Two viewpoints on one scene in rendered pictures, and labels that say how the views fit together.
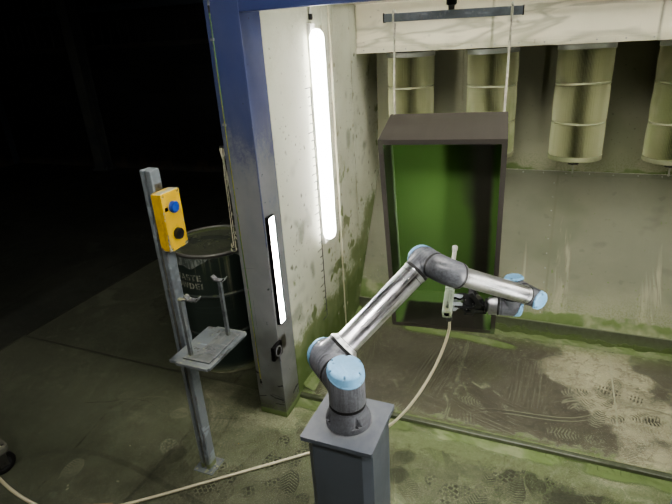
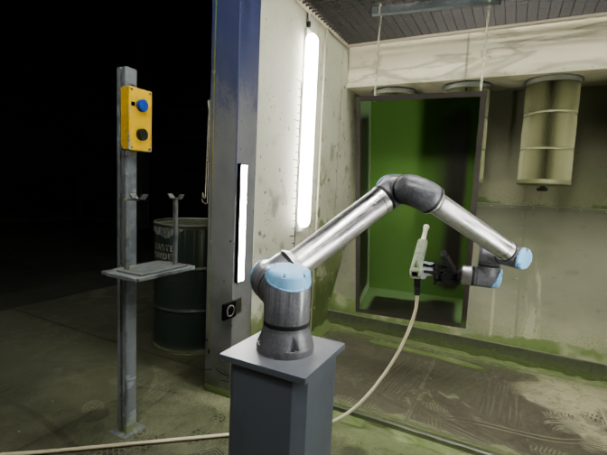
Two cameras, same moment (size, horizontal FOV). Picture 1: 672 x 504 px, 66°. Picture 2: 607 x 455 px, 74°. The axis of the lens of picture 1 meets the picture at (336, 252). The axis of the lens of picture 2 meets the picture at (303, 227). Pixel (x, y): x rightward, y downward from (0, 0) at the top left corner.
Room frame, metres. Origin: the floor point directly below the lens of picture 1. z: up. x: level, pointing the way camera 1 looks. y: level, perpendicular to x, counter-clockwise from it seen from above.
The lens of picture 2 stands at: (0.42, -0.13, 1.18)
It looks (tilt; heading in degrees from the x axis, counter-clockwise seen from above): 6 degrees down; 3
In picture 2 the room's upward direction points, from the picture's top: 3 degrees clockwise
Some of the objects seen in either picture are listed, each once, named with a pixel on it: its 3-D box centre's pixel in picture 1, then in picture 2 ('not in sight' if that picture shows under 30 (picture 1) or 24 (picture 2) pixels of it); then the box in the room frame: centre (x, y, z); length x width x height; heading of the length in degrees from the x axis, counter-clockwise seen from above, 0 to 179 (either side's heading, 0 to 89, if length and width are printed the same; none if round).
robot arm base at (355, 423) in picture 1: (348, 410); (285, 333); (1.69, -0.01, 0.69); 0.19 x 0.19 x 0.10
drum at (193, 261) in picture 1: (222, 296); (194, 281); (3.26, 0.83, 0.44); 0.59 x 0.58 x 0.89; 47
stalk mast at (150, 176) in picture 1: (183, 336); (126, 257); (2.14, 0.76, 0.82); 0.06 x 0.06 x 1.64; 66
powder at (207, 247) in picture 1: (213, 241); (195, 223); (3.26, 0.83, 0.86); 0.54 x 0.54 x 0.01
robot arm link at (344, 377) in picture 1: (345, 381); (286, 292); (1.70, 0.00, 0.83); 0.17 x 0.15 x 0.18; 23
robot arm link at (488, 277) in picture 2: (509, 306); (486, 276); (2.25, -0.85, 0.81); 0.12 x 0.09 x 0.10; 74
